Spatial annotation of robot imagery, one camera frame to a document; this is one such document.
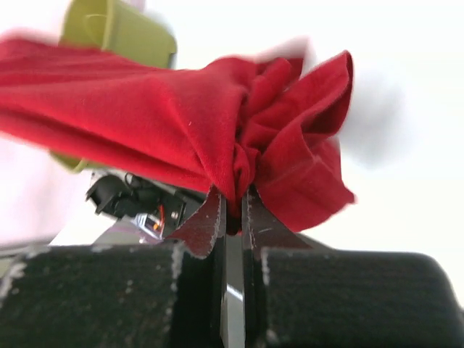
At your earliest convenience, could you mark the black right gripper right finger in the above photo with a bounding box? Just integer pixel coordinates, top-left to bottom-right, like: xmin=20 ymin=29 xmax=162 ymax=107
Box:
xmin=242 ymin=188 xmax=463 ymax=347

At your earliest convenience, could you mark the red t shirt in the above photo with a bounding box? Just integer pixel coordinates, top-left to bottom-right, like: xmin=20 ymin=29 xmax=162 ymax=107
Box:
xmin=1 ymin=37 xmax=355 ymax=232

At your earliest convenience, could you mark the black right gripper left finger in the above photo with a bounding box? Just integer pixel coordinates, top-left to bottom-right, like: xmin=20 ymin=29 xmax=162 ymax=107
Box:
xmin=1 ymin=190 xmax=226 ymax=347

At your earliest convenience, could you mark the olive green plastic basket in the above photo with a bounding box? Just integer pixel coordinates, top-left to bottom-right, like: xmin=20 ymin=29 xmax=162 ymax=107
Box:
xmin=50 ymin=0 xmax=178 ymax=173

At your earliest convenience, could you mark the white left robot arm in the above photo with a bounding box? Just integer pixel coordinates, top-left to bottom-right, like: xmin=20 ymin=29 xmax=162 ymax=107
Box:
xmin=86 ymin=173 xmax=206 ymax=243

